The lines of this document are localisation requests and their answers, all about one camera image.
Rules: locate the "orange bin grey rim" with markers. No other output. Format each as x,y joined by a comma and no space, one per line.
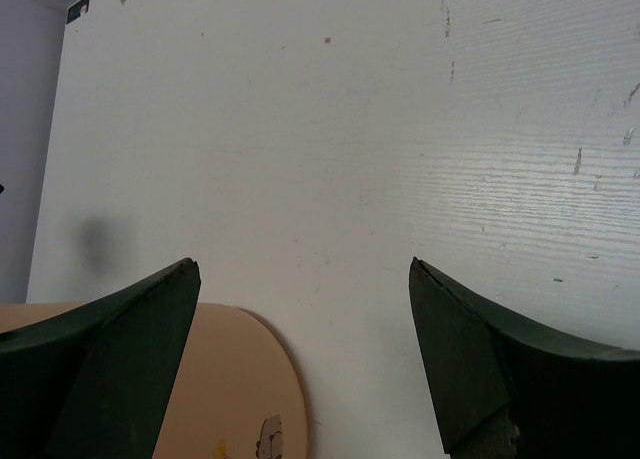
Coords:
237,394

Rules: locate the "left blue corner sticker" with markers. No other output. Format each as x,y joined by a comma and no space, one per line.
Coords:
76,10

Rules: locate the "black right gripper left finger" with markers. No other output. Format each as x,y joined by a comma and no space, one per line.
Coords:
95,381

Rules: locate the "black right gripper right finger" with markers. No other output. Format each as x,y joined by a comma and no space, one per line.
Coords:
505,386

